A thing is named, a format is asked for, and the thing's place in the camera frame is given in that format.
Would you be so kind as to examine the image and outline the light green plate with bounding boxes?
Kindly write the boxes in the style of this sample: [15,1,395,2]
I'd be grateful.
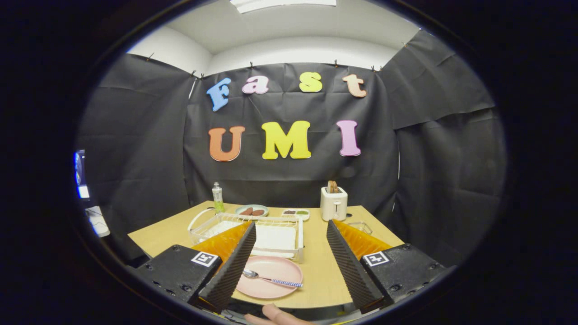
[235,204,270,218]

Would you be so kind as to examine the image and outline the pink plate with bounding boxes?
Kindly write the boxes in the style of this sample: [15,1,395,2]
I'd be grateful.
[235,255,304,299]

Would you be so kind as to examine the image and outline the computer monitor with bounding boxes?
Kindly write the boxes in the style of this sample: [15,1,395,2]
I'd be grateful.
[74,150,90,200]

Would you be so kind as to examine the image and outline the white wire dish rack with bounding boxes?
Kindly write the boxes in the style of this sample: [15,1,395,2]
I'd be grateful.
[187,208,305,264]

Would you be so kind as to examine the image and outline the black backdrop cloth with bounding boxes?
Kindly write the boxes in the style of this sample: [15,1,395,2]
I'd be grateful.
[77,29,506,267]

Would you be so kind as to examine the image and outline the white toaster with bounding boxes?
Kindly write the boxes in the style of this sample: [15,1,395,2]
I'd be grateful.
[320,186,348,222]

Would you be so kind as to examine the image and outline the white device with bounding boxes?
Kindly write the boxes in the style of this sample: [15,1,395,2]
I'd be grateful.
[86,206,111,238]

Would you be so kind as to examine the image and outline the spoon with blue checked handle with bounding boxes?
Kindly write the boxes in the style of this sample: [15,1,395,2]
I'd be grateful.
[242,269,303,288]

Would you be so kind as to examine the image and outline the clear bottle with green liquid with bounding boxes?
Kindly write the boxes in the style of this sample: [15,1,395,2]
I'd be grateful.
[212,181,225,213]

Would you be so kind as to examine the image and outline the metal wire basket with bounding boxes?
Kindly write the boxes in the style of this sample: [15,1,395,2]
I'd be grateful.
[345,221,373,236]

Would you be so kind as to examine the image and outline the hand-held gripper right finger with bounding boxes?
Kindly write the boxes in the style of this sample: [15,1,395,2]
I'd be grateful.
[326,219,447,314]

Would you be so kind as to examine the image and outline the white drain tray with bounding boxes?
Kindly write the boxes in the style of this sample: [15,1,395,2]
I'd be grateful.
[201,220,298,259]

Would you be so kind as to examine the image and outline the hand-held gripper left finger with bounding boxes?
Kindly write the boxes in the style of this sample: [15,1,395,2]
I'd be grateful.
[134,221,258,313]

